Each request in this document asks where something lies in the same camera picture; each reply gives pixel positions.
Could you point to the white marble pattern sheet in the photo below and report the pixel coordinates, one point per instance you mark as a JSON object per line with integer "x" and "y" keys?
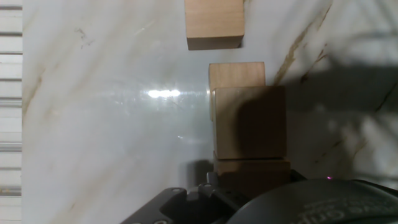
{"x": 93, "y": 124}

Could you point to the medium light wooden cube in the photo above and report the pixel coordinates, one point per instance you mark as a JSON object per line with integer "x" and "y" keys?
{"x": 227, "y": 124}
{"x": 236, "y": 74}
{"x": 248, "y": 174}
{"x": 214, "y": 21}

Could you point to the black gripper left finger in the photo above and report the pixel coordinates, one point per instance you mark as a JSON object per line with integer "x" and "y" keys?
{"x": 192, "y": 207}

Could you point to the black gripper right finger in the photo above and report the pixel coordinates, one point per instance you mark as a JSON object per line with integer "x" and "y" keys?
{"x": 298, "y": 175}

